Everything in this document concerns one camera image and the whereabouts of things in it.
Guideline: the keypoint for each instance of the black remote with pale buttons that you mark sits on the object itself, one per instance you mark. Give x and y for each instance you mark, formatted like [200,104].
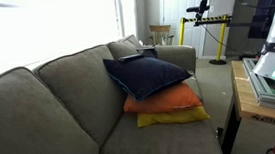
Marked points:
[130,57]

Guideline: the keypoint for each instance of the orange pillow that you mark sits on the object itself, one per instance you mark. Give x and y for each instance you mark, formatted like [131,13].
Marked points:
[166,101]

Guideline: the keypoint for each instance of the grey fabric sofa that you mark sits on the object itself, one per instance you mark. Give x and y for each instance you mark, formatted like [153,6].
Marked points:
[167,144]

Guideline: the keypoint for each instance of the yellow pillow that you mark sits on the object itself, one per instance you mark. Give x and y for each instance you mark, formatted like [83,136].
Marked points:
[174,117]

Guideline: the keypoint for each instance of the grey sofa back cushion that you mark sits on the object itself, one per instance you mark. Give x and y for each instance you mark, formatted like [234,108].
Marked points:
[81,82]
[123,48]
[25,130]

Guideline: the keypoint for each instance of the bright window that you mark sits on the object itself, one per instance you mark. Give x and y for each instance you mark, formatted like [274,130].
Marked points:
[39,28]

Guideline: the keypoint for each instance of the yellow black barrier belt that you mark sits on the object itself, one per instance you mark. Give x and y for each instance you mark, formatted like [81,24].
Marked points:
[206,18]

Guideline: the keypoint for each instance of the silver remote control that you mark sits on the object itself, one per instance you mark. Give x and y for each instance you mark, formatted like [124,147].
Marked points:
[145,48]

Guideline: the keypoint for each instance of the dark blue panel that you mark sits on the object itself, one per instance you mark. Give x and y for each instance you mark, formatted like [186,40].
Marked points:
[259,16]

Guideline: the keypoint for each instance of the white door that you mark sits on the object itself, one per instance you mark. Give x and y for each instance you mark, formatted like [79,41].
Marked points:
[178,3]

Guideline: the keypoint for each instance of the large navy blue pillow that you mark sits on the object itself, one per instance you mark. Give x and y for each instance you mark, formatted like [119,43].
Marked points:
[150,76]

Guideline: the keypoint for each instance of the yellow stanchion post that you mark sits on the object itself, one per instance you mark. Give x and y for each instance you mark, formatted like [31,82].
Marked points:
[181,31]
[221,39]

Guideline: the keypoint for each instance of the wooden table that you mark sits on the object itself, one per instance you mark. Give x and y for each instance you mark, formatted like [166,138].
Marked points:
[247,104]

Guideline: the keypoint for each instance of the wooden chair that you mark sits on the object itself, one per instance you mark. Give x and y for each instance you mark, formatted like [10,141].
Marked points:
[160,30]

